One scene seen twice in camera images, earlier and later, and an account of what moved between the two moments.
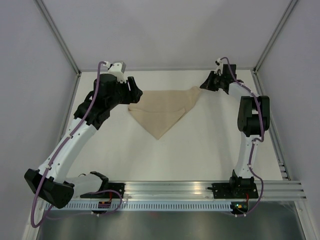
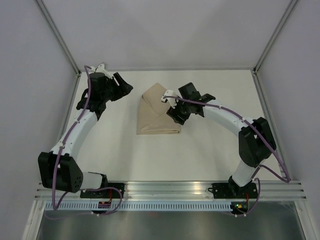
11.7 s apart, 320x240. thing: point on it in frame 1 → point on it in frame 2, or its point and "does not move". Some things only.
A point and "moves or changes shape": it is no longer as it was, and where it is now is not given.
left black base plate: (119, 187) does not move
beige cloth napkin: (160, 110) moves or changes shape
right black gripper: (207, 84) → (173, 113)
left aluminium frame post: (58, 35) does not move
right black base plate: (234, 190) does not move
